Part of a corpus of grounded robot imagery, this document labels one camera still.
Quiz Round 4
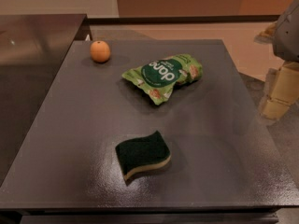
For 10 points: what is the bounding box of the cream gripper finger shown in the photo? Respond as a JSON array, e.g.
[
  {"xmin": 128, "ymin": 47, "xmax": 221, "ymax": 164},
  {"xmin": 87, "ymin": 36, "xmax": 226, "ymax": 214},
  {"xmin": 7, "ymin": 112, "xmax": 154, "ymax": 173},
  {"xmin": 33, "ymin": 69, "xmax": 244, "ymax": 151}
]
[{"xmin": 259, "ymin": 62, "xmax": 299, "ymax": 120}]

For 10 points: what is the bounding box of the orange fruit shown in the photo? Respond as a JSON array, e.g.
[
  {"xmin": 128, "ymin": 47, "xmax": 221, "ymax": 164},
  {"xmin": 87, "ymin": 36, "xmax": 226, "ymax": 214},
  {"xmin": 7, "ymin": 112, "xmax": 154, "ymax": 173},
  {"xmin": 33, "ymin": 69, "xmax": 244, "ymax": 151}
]
[{"xmin": 90, "ymin": 41, "xmax": 111, "ymax": 63}]

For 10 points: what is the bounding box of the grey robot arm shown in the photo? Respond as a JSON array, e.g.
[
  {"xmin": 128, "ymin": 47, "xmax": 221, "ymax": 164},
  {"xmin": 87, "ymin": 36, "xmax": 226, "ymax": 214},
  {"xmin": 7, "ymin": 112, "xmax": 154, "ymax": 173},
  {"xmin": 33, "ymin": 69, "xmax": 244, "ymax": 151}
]
[{"xmin": 254, "ymin": 0, "xmax": 299, "ymax": 120}]

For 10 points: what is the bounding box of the green rice chip bag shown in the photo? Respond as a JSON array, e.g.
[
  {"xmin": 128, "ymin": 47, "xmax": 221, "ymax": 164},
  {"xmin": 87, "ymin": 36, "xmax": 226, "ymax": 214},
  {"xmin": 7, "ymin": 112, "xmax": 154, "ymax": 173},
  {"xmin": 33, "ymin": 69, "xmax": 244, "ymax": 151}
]
[{"xmin": 121, "ymin": 54, "xmax": 203, "ymax": 105}]

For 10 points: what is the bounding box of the green yellow sponge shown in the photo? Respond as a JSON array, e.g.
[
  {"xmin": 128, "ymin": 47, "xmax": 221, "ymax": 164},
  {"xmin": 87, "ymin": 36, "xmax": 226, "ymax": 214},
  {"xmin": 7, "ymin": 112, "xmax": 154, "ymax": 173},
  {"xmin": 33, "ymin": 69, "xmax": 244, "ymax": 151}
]
[{"xmin": 115, "ymin": 131, "xmax": 171, "ymax": 181}]

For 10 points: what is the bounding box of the dark side counter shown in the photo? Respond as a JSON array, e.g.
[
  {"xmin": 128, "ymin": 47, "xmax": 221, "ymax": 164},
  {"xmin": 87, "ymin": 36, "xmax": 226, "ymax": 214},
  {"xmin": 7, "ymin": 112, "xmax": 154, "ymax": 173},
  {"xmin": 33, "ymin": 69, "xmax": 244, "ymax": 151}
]
[{"xmin": 0, "ymin": 14, "xmax": 92, "ymax": 184}]

